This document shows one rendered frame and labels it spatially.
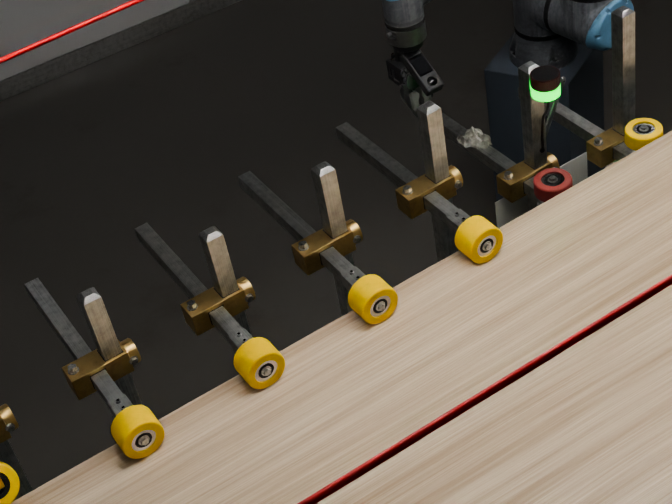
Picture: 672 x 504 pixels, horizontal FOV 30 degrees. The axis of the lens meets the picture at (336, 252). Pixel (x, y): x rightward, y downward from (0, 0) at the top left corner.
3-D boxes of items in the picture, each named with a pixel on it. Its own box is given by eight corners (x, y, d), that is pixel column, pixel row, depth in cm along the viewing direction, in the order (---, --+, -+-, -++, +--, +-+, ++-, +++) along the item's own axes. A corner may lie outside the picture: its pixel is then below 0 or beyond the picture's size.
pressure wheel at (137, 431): (160, 412, 224) (131, 446, 224) (130, 397, 218) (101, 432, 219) (175, 432, 220) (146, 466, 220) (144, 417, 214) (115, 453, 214)
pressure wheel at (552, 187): (528, 219, 268) (525, 176, 260) (557, 202, 270) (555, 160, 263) (552, 237, 262) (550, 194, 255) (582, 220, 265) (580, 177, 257)
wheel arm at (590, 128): (517, 101, 304) (516, 86, 301) (528, 95, 305) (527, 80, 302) (644, 182, 273) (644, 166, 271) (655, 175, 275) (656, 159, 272)
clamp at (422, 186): (396, 207, 258) (393, 188, 255) (448, 178, 262) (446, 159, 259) (413, 221, 254) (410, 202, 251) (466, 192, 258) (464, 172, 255)
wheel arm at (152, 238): (136, 240, 262) (132, 227, 259) (151, 232, 263) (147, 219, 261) (253, 373, 227) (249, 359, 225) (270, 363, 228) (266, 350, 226)
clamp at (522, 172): (497, 193, 272) (495, 174, 269) (545, 166, 277) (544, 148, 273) (513, 205, 268) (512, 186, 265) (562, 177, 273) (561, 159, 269)
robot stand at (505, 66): (498, 233, 387) (483, 69, 348) (531, 185, 402) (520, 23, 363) (575, 251, 376) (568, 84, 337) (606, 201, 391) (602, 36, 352)
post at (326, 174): (347, 342, 269) (309, 165, 238) (360, 334, 270) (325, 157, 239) (356, 351, 266) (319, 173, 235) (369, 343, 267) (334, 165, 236)
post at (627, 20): (613, 188, 293) (611, 8, 261) (625, 181, 294) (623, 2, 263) (624, 195, 290) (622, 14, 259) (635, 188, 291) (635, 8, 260)
